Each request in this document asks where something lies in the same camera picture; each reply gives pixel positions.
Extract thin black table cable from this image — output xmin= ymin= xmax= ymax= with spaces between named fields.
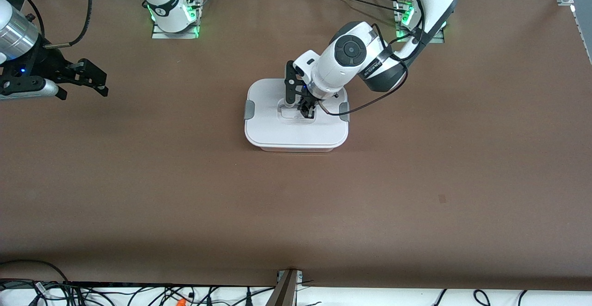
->
xmin=316 ymin=0 xmax=404 ymax=13

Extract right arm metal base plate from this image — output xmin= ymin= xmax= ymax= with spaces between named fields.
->
xmin=152 ymin=1 xmax=200 ymax=39

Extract white box lid grey clips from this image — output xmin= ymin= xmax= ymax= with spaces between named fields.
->
xmin=244 ymin=79 xmax=350 ymax=149

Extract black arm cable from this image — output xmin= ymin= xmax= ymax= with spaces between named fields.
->
xmin=319 ymin=23 xmax=410 ymax=116
xmin=18 ymin=0 xmax=93 ymax=49

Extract brown post with metal bracket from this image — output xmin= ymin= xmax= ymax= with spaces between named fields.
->
xmin=266 ymin=269 xmax=303 ymax=306

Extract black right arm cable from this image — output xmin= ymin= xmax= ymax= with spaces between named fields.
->
xmin=18 ymin=0 xmax=93 ymax=49

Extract pink plastic box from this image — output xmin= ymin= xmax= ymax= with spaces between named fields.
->
xmin=257 ymin=144 xmax=336 ymax=153

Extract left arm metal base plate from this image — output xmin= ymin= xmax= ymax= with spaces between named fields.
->
xmin=395 ymin=0 xmax=445 ymax=44

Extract black looped cable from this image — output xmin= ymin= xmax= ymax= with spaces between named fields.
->
xmin=0 ymin=259 xmax=71 ymax=284

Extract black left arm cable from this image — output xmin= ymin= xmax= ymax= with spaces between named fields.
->
xmin=319 ymin=23 xmax=410 ymax=116

